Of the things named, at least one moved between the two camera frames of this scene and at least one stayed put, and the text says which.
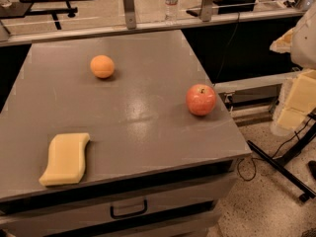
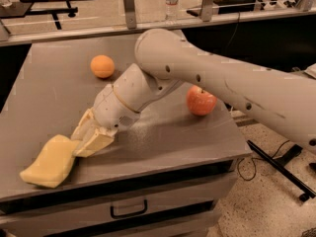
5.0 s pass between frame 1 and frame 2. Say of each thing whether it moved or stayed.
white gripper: moved
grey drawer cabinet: stayed
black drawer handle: stayed
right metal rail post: stayed
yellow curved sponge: moved
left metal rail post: stayed
